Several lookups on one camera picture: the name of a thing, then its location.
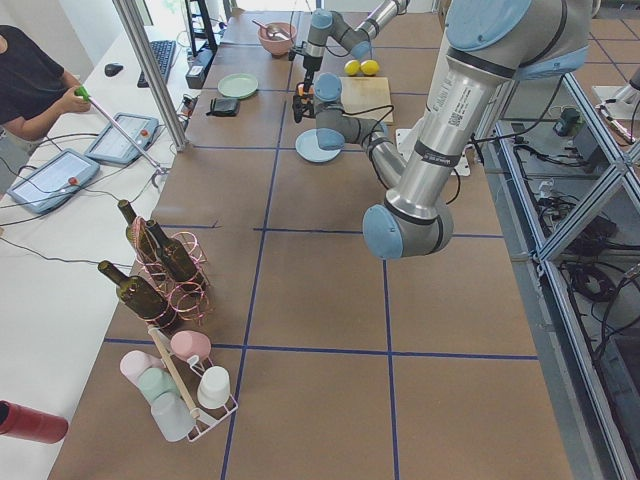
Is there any light green plate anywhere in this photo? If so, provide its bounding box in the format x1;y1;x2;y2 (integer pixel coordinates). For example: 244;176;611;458
217;73;259;99

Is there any white wire cup rack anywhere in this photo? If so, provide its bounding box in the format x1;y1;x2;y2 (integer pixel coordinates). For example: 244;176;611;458
148;328;238;443

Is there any yellow lemon left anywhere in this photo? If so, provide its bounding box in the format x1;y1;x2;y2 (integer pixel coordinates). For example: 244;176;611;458
343;60;361;77

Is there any pink cup upper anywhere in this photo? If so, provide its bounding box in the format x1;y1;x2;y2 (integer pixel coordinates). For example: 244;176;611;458
170;330;212;361

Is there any dark glass bottle middle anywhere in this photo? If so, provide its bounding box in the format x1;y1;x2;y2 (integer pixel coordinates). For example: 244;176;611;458
146;219;205;286

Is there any dark glass bottle back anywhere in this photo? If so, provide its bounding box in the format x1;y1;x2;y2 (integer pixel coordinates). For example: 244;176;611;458
117;199;157;264

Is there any orange fruit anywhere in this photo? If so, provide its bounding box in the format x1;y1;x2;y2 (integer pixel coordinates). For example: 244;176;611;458
296;83;314;96

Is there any pink bowl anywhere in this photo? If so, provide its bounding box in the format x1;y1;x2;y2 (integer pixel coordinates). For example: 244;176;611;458
257;22;297;57

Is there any black keyboard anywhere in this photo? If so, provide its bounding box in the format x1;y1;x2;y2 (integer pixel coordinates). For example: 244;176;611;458
149;40;177;82

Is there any copper wire bottle rack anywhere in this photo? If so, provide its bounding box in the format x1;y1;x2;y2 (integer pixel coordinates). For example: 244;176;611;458
136;217;212;325

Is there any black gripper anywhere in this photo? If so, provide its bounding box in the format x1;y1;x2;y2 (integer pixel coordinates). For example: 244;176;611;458
292;93;315;123
288;42;323;94

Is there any black folded cloth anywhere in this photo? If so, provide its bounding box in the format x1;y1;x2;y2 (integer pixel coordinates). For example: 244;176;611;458
206;97;240;117

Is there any light grey cup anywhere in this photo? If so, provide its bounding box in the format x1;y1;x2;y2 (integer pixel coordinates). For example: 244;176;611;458
151;392;196;442

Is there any black power box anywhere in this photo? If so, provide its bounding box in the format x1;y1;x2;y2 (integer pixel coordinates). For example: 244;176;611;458
185;48;214;90

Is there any mint green cup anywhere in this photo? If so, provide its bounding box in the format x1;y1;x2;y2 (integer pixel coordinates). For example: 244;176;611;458
136;367;180;404

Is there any white cup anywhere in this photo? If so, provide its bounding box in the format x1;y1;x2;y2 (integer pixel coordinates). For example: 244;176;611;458
197;366;230;409

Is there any teach pendant tablet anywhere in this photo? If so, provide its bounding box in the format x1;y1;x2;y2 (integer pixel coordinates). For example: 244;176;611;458
85;113;159;165
8;149;100;214

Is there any light blue plate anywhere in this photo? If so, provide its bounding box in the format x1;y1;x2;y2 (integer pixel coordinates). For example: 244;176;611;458
295;129;341;164

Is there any far teach pendant tablet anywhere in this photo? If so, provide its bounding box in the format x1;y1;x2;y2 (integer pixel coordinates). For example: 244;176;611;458
85;113;159;165

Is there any pale pink cup left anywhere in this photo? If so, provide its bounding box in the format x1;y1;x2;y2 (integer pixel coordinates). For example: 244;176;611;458
119;350;164;386

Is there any green handled reacher stick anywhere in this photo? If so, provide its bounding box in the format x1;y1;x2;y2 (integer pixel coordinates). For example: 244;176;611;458
74;86;169;189

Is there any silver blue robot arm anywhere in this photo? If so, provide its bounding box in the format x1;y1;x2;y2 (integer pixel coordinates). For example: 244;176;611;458
293;0;592;259
289;0;410;94

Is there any yellow lemon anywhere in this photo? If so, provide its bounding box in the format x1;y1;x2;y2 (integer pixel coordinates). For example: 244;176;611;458
360;59;380;76
343;60;361;77

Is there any black computer mouse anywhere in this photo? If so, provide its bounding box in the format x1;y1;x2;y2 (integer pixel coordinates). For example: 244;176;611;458
104;62;124;78

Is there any dark glass bottle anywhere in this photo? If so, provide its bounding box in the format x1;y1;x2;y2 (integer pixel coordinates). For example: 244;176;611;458
117;199;157;264
98;260;179;332
146;219;205;286

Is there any dark glass bottle front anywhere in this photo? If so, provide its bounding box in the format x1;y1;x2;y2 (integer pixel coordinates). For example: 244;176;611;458
98;260;179;332

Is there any person in black shirt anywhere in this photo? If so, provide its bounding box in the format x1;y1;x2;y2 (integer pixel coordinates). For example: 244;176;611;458
1;25;91;141

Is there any wooden cutting board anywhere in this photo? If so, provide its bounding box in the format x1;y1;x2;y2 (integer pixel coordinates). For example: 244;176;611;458
340;76;394;124

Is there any near teach pendant tablet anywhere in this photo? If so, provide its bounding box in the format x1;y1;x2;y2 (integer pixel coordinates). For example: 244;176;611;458
8;149;100;214

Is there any green black device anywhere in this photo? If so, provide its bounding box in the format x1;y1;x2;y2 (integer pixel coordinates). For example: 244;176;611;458
553;107;580;137

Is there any yellow lemon right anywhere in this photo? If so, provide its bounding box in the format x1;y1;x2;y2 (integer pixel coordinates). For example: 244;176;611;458
360;59;380;76

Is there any aluminium frame post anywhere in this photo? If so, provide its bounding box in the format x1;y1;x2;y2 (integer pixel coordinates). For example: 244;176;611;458
112;0;188;152

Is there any metal spoon in bowl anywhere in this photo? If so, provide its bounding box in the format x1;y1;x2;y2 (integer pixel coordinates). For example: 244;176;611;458
252;19;292;40

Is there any red cylinder bottle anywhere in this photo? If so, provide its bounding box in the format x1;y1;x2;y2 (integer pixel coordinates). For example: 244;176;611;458
1;400;69;444

